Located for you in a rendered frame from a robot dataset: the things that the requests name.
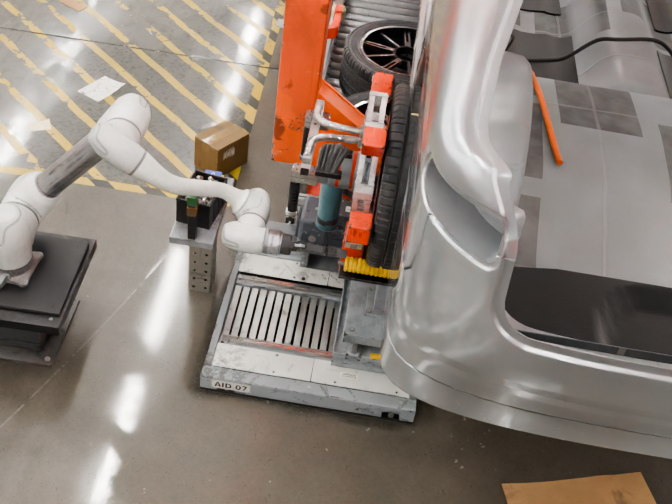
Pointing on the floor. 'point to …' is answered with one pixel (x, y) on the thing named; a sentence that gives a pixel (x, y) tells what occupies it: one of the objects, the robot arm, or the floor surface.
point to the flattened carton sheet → (582, 491)
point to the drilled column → (202, 268)
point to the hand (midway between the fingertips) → (337, 252)
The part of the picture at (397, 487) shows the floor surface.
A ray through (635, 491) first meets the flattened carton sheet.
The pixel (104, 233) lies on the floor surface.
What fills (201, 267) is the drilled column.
